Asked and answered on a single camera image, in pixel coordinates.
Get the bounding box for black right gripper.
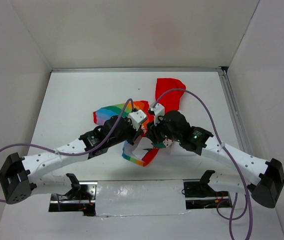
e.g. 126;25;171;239
145;112;181;145

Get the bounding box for rainbow white red kids jacket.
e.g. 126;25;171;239
93;78;186;167

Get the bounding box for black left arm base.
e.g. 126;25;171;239
48;173;98;217

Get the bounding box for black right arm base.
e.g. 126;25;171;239
181;170;232;210

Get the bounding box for silver taped front panel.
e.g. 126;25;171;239
95;180;187;217

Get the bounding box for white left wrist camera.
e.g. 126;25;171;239
128;109;148;130

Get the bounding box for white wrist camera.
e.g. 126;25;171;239
128;109;148;130
148;102;165;126

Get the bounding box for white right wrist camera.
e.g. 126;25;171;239
148;102;165;126

